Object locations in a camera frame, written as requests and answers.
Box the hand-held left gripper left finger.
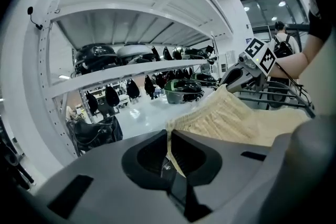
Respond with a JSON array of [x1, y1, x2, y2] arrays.
[[34, 129, 185, 224]]

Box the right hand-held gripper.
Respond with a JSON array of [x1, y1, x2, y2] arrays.
[[220, 38, 278, 94]]

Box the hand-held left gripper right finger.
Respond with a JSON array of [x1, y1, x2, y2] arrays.
[[171, 130, 286, 219]]

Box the cream shorts clothes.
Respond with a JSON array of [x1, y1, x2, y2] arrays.
[[165, 83, 314, 178]]

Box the grey metal drying rack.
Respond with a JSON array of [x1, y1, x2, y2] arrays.
[[204, 80, 317, 119]]

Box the person's right forearm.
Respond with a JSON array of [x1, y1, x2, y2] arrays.
[[270, 46, 320, 80]]

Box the black backpack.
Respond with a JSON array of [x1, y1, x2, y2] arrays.
[[65, 114, 124, 153]]

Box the dark glass window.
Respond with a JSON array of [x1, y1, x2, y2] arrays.
[[240, 0, 311, 43]]

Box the row of black hanging pouches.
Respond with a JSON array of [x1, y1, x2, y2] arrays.
[[84, 45, 196, 115]]

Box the black star print t-shirt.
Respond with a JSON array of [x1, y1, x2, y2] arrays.
[[307, 0, 334, 40]]

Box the white metal shelving unit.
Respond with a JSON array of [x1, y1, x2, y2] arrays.
[[22, 0, 234, 157]]

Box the black gooseneck camera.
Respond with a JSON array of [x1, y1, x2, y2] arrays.
[[27, 6, 44, 31]]

